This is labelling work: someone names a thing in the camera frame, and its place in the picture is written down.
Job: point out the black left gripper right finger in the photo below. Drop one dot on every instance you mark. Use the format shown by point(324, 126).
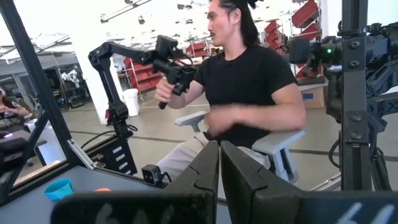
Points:
point(255, 199)

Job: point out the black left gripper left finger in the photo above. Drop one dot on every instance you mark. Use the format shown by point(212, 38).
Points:
point(202, 174)

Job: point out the orange measuring cup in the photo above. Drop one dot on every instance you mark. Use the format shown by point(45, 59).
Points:
point(102, 189)

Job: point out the teal measuring cup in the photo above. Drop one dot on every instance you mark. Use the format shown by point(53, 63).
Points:
point(58, 189)

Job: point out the grey office chair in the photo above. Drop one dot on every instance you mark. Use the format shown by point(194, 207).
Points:
point(276, 143)

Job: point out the white trash bin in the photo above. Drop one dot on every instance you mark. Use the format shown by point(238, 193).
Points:
point(131, 102)

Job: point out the person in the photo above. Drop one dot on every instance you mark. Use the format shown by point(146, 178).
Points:
point(248, 74)
point(9, 112)

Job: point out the red storage bin rack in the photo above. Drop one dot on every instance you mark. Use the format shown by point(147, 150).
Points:
point(306, 14)
point(143, 76)

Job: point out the cardboard box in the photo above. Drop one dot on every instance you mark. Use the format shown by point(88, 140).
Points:
point(314, 98)

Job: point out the small black table camera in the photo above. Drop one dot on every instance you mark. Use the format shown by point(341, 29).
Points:
point(150, 175)

